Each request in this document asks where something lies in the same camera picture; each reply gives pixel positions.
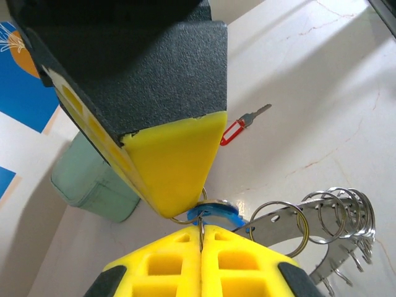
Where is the metal key holder with rings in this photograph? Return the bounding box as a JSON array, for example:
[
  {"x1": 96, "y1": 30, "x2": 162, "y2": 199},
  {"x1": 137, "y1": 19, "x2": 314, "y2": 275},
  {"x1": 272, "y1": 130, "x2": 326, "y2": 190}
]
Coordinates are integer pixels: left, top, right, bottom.
[{"x1": 197, "y1": 185, "x2": 377, "y2": 295}]

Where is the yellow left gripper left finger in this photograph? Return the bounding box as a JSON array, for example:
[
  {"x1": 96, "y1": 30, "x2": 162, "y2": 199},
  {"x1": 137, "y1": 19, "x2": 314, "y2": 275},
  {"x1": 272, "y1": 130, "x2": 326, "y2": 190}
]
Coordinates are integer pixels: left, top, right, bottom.
[{"x1": 83, "y1": 224, "x2": 202, "y2": 297}]

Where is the blue floral wall poster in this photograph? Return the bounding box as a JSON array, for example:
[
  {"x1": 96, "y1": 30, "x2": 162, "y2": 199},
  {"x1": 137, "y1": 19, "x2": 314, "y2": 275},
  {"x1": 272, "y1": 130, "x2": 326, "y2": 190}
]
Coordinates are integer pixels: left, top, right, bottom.
[{"x1": 0, "y1": 21, "x2": 60, "y2": 134}]

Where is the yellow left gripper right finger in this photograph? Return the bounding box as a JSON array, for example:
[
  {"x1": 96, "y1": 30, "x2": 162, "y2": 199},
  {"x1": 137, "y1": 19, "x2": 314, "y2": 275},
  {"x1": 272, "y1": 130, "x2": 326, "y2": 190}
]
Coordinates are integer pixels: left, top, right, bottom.
[{"x1": 200, "y1": 224, "x2": 322, "y2": 297}]

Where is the key with blue tag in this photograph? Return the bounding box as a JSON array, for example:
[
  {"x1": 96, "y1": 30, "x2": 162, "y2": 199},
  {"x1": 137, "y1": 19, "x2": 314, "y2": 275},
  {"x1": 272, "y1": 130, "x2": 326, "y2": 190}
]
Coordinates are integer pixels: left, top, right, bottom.
[{"x1": 168, "y1": 185, "x2": 252, "y2": 238}]

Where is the key with red tag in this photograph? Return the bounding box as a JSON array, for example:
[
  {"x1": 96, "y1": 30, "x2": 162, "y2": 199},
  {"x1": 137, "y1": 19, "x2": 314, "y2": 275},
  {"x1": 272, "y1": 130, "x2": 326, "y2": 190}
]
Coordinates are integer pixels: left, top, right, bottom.
[{"x1": 218, "y1": 103, "x2": 273, "y2": 147}]

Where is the mint green zip pouch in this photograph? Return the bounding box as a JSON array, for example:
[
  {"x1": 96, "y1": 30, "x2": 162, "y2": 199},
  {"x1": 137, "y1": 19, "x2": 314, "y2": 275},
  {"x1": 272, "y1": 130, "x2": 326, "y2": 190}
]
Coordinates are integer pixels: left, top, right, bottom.
[{"x1": 51, "y1": 131, "x2": 142, "y2": 224}]

